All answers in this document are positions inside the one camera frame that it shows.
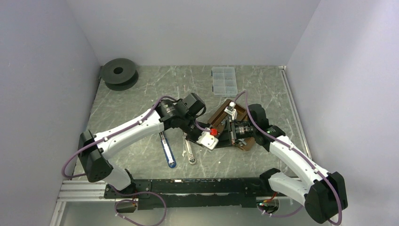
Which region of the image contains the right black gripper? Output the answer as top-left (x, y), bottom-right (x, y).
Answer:
top-left (214, 119), bottom-right (256, 148)

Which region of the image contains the brown staple tray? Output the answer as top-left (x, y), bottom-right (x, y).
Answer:
top-left (207, 99), bottom-right (255, 151)

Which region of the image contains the black beige stapler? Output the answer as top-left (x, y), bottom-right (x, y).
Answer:
top-left (183, 133), bottom-right (197, 165)

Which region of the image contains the blue stapler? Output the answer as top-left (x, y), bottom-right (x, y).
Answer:
top-left (159, 132), bottom-right (176, 168)

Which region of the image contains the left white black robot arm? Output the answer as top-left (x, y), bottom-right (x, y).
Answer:
top-left (78, 93), bottom-right (218, 198)

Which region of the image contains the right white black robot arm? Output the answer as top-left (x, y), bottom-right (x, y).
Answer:
top-left (208, 101), bottom-right (348, 225)

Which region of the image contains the clear plastic organizer box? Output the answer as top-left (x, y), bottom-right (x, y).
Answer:
top-left (211, 66), bottom-right (238, 97)

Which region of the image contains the black filament spool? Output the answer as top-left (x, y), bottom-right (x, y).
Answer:
top-left (100, 58), bottom-right (139, 91)

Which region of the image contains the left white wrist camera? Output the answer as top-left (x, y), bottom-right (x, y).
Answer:
top-left (196, 131), bottom-right (218, 151)

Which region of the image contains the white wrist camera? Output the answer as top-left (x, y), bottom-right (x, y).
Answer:
top-left (196, 131), bottom-right (218, 151)
top-left (224, 101), bottom-right (238, 121)

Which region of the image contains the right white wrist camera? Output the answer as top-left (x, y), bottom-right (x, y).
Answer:
top-left (224, 101), bottom-right (238, 121)

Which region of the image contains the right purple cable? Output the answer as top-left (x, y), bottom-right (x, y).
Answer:
top-left (232, 89), bottom-right (343, 226)

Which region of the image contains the aluminium frame rail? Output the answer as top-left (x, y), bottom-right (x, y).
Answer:
top-left (57, 177), bottom-right (333, 202)

